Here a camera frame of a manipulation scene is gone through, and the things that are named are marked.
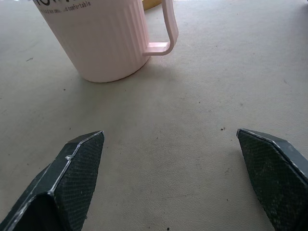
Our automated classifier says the pink ribbed plastic mug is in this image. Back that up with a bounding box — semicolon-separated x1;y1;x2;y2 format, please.
32;0;180;83

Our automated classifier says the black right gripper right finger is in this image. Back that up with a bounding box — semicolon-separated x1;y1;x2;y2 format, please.
236;128;308;231

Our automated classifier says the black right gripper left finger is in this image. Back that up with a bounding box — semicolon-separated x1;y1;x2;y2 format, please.
0;130;105;231

